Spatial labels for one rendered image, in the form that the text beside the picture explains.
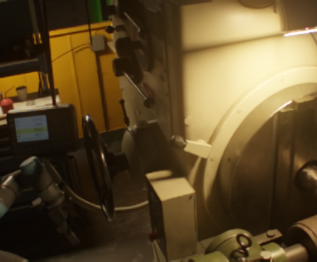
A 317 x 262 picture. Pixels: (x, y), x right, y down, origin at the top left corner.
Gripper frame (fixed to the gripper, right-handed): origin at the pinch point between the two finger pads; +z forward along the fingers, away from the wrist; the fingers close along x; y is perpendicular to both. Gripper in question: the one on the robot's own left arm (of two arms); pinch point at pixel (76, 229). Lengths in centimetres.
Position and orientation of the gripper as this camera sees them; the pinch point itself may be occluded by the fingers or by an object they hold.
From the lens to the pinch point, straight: 161.0
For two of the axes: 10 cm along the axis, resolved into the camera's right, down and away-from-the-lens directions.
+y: 8.8, -4.6, -1.1
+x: -0.6, -3.3, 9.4
